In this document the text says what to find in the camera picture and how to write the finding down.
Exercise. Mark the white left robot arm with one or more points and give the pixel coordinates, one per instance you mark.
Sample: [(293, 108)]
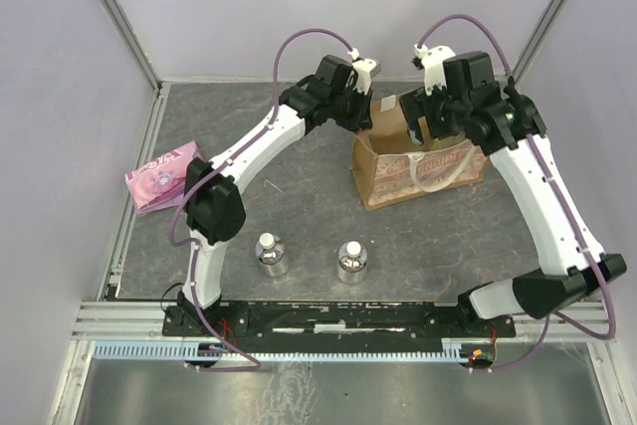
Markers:
[(215, 213)]

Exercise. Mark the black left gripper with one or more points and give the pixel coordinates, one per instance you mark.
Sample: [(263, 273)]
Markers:
[(362, 119)]

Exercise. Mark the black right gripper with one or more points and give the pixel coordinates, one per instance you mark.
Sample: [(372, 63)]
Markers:
[(416, 104)]

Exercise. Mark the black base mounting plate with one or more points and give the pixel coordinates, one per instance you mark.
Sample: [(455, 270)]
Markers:
[(240, 321)]

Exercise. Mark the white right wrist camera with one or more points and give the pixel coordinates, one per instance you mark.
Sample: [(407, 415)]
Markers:
[(431, 61)]

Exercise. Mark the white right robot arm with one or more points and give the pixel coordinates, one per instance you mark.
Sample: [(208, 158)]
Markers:
[(460, 95)]

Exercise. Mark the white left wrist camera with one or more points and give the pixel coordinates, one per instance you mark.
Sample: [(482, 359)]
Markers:
[(365, 70)]

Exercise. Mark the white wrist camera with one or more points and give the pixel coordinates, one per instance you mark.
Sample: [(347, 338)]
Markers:
[(431, 61), (365, 70)]

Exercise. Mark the aluminium frame rail front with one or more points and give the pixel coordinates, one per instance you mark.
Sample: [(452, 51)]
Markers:
[(144, 321)]

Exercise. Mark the light blue cable duct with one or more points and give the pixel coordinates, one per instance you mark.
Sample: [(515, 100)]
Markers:
[(301, 347)]

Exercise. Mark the round clear bottle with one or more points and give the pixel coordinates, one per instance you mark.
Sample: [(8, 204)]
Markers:
[(352, 262), (270, 252)]

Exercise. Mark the brown canvas tote bag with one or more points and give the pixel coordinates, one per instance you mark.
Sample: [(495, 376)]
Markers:
[(388, 168)]

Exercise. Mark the pink tissue pack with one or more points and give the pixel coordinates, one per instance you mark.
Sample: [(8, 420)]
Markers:
[(159, 184)]

